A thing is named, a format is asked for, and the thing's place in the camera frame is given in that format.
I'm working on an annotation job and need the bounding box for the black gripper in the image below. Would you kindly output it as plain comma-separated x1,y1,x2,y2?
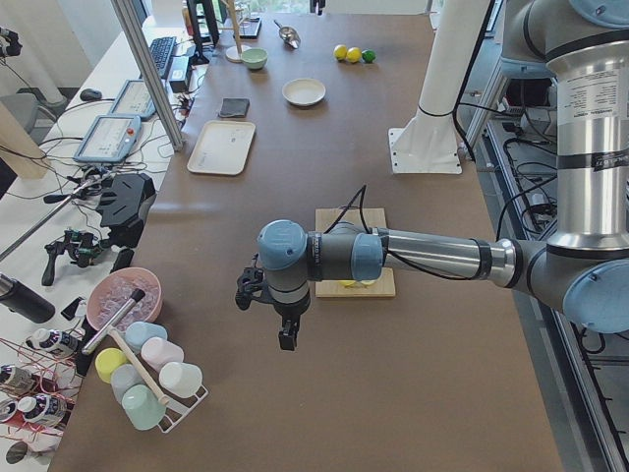
273,290,311,350

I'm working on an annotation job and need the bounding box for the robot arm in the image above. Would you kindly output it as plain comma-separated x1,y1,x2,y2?
237,1,628,350

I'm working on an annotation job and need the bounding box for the cream rabbit tray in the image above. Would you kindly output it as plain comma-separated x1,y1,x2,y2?
187,120,256,176

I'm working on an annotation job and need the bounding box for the lemon slice lower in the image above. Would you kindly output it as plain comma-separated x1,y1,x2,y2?
338,279,376,288

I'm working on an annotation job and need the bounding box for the white plastic cup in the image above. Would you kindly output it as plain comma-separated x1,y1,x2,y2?
159,362,202,398

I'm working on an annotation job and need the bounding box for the pink plastic cup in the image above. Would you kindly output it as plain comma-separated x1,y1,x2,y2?
141,336,185,372

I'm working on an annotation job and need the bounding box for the wooden cutting board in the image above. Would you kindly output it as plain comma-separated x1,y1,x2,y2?
314,207,397,299

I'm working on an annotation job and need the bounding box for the blue plastic cup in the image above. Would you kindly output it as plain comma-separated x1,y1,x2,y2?
124,322,168,354

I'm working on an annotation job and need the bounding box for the steel black-tipped muddler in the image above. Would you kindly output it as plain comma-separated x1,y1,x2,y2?
82,288,145,355

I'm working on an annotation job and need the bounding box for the mint green plastic cup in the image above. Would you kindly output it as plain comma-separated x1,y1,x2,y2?
121,384,166,431

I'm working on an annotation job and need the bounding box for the grey plastic cup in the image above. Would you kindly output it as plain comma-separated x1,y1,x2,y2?
110,364,144,404

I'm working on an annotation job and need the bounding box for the yellow plastic cup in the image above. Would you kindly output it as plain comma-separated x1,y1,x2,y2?
94,347,129,384

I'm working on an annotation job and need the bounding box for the pink bowl with ice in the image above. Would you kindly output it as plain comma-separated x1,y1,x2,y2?
86,267,163,331

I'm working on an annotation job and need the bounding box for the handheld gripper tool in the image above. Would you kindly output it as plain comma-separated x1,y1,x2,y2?
41,229,111,286

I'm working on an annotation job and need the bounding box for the grey folded cloth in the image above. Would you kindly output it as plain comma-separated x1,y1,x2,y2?
218,97,250,118

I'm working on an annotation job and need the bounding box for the cream round plate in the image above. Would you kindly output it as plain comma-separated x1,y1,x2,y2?
282,78,326,107

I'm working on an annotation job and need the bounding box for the near teach pendant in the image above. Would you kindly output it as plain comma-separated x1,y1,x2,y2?
74,114,142,164

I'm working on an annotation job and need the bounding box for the teach pendant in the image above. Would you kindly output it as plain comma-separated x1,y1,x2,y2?
109,80,156,121
74,114,142,164

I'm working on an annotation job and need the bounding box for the green bowl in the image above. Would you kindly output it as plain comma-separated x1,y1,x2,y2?
241,47,268,71

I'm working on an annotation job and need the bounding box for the far teach pendant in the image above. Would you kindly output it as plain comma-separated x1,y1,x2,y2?
109,80,156,121

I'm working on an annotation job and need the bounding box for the wooden cup tree stand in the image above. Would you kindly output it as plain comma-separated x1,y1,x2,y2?
221,0,250,63

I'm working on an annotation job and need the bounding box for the yellow lemon near lime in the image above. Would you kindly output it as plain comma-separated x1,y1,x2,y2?
345,47,362,64

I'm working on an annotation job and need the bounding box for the yellow lemon outer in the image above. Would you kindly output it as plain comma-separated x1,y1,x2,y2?
333,44,348,61

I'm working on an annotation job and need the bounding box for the green lime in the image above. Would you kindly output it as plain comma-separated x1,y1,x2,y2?
361,49,376,64

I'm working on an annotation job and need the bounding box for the metal ice scoop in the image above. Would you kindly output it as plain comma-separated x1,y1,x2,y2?
273,20,301,49

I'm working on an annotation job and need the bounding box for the black computer mouse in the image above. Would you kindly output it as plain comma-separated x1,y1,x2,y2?
80,88,102,102

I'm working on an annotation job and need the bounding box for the black keyboard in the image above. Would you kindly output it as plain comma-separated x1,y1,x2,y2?
149,36,177,79

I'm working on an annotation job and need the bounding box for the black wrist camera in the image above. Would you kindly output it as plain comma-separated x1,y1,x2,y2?
235,254,271,311

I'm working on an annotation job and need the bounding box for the white wire cup rack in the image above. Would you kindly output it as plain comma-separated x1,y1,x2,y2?
157,385,210,434

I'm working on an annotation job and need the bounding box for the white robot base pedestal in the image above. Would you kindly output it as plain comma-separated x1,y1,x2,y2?
388,0,492,174

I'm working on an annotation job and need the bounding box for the aluminium frame post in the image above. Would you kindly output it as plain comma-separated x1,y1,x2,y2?
111,0,184,151

